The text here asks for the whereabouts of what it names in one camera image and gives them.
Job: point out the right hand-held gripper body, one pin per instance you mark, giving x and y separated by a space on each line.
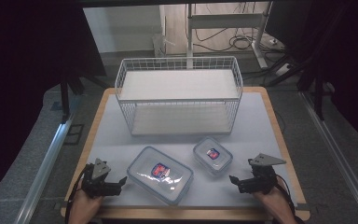
262 177

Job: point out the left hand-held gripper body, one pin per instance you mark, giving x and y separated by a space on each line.
97 182

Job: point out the small clear food container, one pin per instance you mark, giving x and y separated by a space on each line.
213 155

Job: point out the large clear food container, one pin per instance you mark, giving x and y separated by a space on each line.
160 174

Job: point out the person's right hand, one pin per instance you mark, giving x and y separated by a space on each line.
272 199

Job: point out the person's left hand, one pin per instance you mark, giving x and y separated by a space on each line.
85 203

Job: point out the dark floor plate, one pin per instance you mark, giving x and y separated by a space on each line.
74 134

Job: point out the pale blue table mat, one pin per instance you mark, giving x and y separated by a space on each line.
254 124

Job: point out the black stand legs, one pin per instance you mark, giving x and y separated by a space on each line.
65 93
318 93

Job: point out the white power strip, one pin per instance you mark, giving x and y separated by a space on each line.
282 70

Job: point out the black curtain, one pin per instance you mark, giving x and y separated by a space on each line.
28 62
338 37

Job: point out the clear plastic holder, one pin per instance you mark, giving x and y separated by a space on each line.
160 45

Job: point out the aluminium rail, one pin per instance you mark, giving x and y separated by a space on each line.
43 174
338 155

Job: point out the white desk frame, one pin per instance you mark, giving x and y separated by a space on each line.
227 21

